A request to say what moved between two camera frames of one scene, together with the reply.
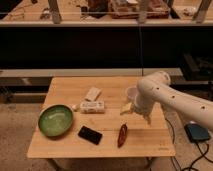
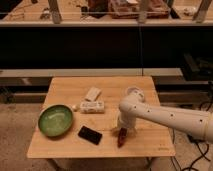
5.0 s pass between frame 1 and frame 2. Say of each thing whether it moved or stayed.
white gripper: moved
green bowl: stayed
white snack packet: stayed
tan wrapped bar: stayed
